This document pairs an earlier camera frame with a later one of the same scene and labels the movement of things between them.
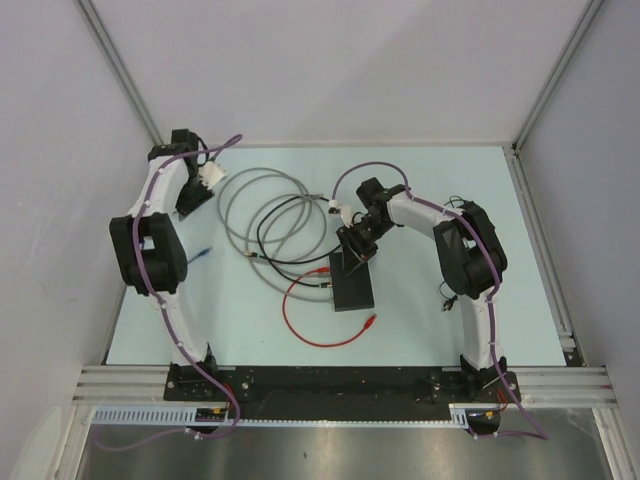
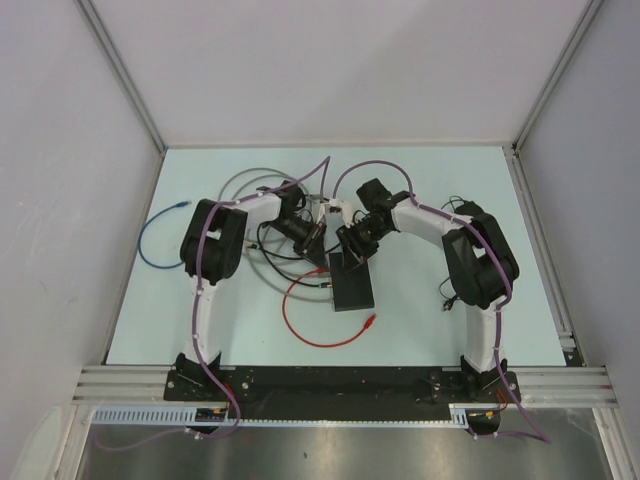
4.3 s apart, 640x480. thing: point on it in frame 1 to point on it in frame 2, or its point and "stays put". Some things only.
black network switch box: [354, 290] stays put
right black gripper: [349, 239] stays put
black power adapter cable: [450, 299] stays put
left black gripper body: [193, 193] to [313, 232]
